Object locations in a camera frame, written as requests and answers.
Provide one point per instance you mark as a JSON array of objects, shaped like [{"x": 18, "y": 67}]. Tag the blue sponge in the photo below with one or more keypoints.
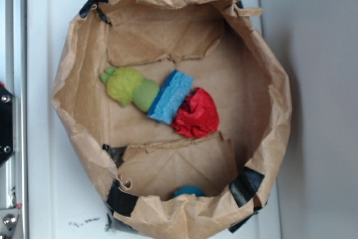
[{"x": 170, "y": 97}]

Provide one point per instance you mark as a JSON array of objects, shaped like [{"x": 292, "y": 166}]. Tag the red crumpled cloth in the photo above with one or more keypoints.
[{"x": 197, "y": 117}]

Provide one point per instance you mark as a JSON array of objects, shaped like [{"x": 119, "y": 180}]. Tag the green plush toy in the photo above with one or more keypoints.
[{"x": 127, "y": 85}]

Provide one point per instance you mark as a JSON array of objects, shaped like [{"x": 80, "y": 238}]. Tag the brown paper bag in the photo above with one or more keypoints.
[{"x": 136, "y": 163}]

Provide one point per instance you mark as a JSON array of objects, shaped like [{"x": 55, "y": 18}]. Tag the blue ball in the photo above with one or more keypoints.
[{"x": 189, "y": 190}]

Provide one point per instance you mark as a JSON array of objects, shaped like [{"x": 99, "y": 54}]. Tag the black mounting plate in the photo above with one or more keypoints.
[{"x": 6, "y": 124}]

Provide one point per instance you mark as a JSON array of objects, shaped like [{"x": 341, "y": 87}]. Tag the metal corner bracket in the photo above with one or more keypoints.
[{"x": 10, "y": 222}]

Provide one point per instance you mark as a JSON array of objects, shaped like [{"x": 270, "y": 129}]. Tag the aluminium frame rail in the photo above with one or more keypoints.
[{"x": 14, "y": 187}]

